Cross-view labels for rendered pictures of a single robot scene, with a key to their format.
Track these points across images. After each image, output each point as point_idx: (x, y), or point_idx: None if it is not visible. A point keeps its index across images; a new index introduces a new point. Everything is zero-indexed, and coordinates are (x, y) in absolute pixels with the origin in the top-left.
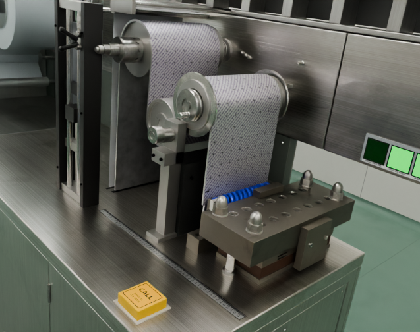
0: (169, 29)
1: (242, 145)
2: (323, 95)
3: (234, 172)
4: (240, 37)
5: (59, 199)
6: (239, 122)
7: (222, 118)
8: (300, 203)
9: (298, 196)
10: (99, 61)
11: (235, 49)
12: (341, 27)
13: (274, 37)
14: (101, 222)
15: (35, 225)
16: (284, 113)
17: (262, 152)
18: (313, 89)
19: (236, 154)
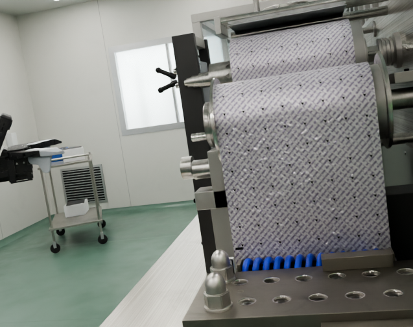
0: (265, 38)
1: (296, 178)
2: None
3: (292, 224)
4: (402, 21)
5: (201, 261)
6: (277, 139)
7: (237, 135)
8: (384, 287)
9: (406, 277)
10: (199, 96)
11: (402, 42)
12: None
13: None
14: (198, 289)
15: (144, 281)
16: (390, 121)
17: (356, 193)
18: None
19: (287, 193)
